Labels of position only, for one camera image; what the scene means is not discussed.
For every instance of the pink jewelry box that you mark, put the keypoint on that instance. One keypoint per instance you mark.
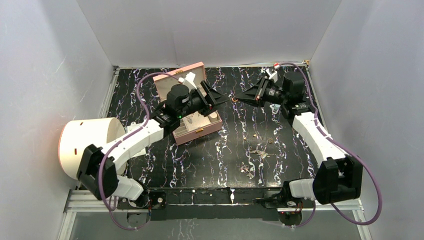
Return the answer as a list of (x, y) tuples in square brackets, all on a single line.
[(194, 125)]

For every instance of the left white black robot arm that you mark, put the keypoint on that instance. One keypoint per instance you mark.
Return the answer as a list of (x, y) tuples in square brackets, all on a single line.
[(98, 167)]

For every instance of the white cylindrical bucket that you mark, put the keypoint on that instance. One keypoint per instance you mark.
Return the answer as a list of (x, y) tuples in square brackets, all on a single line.
[(78, 134)]

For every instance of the gold pendant jewelry cluster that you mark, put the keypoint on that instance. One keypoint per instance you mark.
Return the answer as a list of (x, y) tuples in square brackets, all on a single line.
[(247, 171)]

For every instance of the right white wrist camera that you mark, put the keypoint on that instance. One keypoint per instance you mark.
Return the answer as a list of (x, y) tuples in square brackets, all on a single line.
[(272, 72)]

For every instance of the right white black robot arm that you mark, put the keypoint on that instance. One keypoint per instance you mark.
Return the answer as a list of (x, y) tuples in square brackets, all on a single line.
[(339, 177)]

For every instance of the aluminium frame rail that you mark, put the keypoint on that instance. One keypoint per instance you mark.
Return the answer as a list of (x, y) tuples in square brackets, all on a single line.
[(80, 201)]

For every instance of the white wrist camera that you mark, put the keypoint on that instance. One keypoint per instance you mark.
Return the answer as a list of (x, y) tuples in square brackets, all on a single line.
[(272, 72), (188, 81)]

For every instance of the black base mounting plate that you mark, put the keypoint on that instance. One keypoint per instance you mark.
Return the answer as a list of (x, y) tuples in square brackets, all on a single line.
[(264, 203)]

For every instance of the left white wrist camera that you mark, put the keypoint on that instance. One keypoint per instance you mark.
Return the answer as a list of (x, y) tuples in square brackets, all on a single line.
[(188, 81)]

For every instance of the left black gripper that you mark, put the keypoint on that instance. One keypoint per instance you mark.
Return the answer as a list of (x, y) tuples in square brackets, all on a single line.
[(207, 109)]

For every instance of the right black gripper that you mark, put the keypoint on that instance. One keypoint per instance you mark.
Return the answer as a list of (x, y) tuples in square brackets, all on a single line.
[(252, 95)]

